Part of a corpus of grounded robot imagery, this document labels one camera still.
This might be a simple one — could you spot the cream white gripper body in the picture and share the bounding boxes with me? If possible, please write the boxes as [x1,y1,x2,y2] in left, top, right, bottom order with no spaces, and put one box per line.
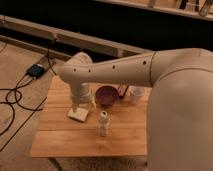
[70,83,92,104]

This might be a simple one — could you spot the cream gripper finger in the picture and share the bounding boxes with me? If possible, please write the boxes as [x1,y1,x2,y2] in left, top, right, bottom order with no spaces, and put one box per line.
[89,100,96,111]
[72,103,79,113]

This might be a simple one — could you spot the white sponge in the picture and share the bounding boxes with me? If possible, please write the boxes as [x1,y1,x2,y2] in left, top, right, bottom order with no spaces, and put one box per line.
[68,108,89,122]

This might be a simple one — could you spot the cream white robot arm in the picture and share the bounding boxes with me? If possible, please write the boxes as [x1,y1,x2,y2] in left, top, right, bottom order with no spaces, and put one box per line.
[59,48,213,171]

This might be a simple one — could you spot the white ceramic cup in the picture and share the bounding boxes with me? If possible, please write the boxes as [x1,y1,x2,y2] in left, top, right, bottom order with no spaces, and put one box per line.
[129,86,145,104]

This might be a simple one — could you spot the dark red bowl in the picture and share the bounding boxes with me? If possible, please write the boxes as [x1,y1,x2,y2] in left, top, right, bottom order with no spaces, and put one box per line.
[95,86,119,106]

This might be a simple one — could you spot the clear plastic bottle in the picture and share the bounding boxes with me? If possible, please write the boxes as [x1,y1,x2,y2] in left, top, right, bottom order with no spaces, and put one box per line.
[98,111,109,137]

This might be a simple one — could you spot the dark striped object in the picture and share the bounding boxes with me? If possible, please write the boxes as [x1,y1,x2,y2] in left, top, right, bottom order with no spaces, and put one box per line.
[118,85,129,99]

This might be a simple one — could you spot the wooden table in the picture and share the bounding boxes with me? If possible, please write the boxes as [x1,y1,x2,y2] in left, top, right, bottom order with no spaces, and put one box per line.
[31,77,150,157]

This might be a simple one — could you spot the black power adapter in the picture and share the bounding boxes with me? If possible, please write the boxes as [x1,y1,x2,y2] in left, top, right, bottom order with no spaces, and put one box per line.
[26,64,45,78]

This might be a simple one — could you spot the long wooden beam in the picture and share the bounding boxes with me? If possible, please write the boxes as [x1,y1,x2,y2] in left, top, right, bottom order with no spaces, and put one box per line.
[0,15,149,57]

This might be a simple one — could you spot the black floor cables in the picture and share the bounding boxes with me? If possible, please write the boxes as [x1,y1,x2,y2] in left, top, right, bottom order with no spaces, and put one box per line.
[0,49,58,153]

